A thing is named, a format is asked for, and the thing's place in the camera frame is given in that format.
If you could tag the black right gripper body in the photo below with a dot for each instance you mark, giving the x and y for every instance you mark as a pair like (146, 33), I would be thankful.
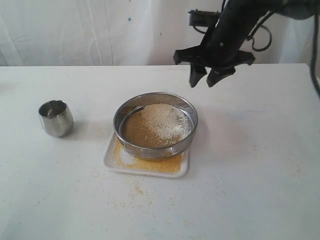
(220, 46)

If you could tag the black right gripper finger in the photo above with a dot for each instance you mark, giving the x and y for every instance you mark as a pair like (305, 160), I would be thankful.
(196, 73)
(216, 75)

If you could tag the yellow and white grain mix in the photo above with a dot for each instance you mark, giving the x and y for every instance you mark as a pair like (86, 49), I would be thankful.
(163, 125)

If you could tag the round steel mesh sieve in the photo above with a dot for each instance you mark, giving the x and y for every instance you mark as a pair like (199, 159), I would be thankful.
(136, 104)

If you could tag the stainless steel cup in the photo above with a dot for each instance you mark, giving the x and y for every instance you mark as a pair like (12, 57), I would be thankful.
(56, 118)

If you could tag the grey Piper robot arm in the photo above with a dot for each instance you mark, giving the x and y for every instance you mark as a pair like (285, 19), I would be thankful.
(294, 9)

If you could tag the white square plastic tray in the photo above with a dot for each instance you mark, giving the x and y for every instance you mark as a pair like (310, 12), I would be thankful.
(117, 159)

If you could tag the white backdrop curtain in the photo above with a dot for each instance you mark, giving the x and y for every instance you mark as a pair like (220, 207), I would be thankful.
(96, 32)

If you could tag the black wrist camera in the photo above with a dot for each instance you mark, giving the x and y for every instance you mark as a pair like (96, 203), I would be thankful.
(199, 18)

